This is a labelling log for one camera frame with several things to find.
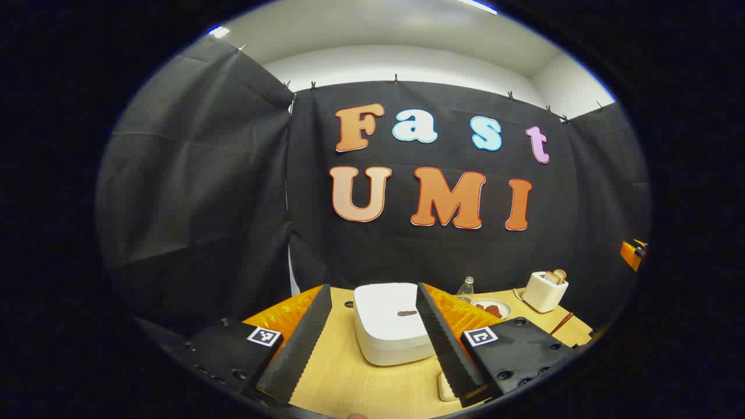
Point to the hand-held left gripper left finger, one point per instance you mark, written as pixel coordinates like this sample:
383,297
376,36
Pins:
297,349

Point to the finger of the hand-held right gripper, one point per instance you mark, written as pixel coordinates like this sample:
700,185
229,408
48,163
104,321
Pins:
630,254

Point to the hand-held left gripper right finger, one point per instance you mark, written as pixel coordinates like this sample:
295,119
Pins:
448,349

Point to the cream rice container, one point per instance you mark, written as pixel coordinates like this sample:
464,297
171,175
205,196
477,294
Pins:
447,389

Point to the white rice cooker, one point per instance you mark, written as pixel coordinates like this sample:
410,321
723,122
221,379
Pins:
384,323

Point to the red meat slice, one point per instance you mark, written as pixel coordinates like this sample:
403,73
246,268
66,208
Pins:
496,313
486,306

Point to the clear plastic water bottle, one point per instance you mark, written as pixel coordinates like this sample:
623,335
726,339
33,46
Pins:
465,290

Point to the white round plate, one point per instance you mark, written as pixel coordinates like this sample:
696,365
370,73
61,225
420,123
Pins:
503,305

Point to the white toaster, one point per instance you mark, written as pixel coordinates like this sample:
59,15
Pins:
541,297

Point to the black backdrop cloth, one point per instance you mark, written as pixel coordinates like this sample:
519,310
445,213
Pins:
204,203

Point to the white ceiling light panel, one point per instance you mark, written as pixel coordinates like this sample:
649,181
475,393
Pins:
477,6
219,31

